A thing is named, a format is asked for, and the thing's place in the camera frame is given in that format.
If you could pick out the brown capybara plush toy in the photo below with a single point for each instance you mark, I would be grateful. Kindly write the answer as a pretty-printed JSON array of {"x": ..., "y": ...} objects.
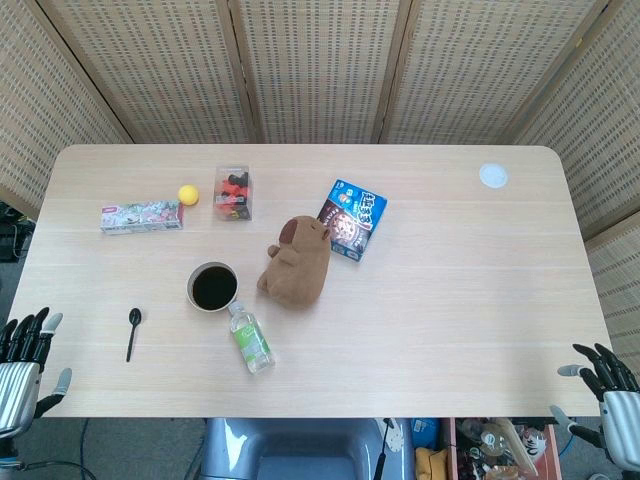
[{"x": 297, "y": 270}]

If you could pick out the grey robot torso base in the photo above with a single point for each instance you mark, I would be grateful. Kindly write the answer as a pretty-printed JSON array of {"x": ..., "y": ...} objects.
[{"x": 300, "y": 450}]

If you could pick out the clear green-label water bottle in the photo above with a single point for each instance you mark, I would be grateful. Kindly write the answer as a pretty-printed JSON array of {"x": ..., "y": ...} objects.
[{"x": 250, "y": 340}]

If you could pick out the yellow cloth bag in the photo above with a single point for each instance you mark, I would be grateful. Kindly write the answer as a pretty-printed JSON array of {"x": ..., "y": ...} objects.
[{"x": 430, "y": 465}]

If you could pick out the yellow ball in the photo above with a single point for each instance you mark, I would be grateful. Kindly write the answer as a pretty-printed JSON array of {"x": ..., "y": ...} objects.
[{"x": 189, "y": 195}]

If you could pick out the woven bamboo screen panel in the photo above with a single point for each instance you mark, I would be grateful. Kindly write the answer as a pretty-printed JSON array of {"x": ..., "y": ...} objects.
[
  {"x": 620, "y": 290},
  {"x": 150, "y": 65},
  {"x": 30, "y": 100},
  {"x": 320, "y": 65},
  {"x": 600, "y": 125},
  {"x": 475, "y": 65}
]

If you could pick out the floral toothpaste box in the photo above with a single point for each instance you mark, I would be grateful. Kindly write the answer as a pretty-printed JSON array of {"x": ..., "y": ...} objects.
[{"x": 142, "y": 217}]

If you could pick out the white bowl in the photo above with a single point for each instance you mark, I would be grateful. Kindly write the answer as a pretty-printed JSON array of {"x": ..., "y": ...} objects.
[{"x": 214, "y": 287}]

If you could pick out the blue package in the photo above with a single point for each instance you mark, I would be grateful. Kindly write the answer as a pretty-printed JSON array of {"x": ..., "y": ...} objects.
[{"x": 426, "y": 430}]

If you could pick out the black plastic spoon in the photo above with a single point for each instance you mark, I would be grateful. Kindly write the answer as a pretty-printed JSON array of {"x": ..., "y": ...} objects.
[{"x": 134, "y": 316}]

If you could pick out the red crate of clutter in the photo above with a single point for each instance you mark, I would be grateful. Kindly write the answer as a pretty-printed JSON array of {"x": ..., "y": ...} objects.
[{"x": 500, "y": 450}]

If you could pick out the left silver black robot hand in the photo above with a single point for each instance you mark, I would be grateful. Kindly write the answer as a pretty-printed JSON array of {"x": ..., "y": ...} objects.
[{"x": 17, "y": 395}]

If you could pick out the white round table grommet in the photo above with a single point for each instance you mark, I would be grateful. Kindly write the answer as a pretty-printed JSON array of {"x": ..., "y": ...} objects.
[{"x": 494, "y": 175}]

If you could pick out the clear box of toy blocks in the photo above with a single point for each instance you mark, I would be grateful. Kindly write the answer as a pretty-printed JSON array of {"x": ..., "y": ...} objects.
[{"x": 233, "y": 195}]

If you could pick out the blue cookie box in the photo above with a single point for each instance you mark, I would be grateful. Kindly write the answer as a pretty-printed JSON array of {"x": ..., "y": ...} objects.
[{"x": 352, "y": 220}]

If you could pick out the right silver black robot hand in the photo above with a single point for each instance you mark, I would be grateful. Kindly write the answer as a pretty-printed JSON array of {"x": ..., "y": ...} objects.
[{"x": 622, "y": 425}]

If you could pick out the white perforated bracket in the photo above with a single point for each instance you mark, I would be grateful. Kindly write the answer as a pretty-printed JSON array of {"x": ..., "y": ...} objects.
[{"x": 395, "y": 437}]

